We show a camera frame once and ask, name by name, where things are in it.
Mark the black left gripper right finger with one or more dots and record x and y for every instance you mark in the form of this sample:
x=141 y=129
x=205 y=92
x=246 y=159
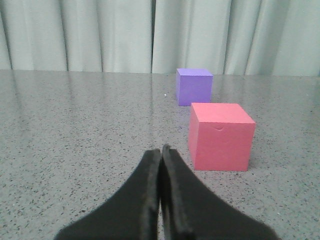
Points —
x=190 y=211

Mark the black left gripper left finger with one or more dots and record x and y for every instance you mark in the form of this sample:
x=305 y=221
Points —
x=130 y=214

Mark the pink foam cube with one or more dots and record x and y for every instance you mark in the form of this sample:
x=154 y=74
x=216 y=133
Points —
x=220 y=137

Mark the purple foam cube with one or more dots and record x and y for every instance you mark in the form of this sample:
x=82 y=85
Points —
x=193 y=85

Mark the grey curtain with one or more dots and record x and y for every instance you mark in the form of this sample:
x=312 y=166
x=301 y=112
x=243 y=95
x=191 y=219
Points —
x=232 y=37

